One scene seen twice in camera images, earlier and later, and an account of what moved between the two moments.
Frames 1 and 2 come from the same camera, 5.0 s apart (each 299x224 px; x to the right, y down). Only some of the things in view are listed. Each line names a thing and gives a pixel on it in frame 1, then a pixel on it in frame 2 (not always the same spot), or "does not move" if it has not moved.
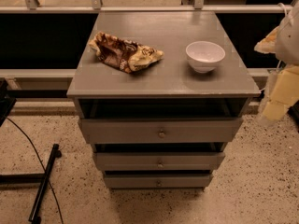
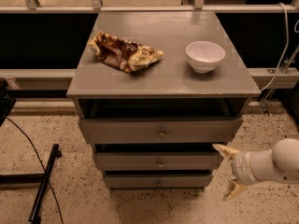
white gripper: x=290 y=42 → x=240 y=167
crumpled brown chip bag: x=123 y=55 does not move
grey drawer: x=159 y=161 does not move
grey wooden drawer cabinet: x=160 y=95 does not move
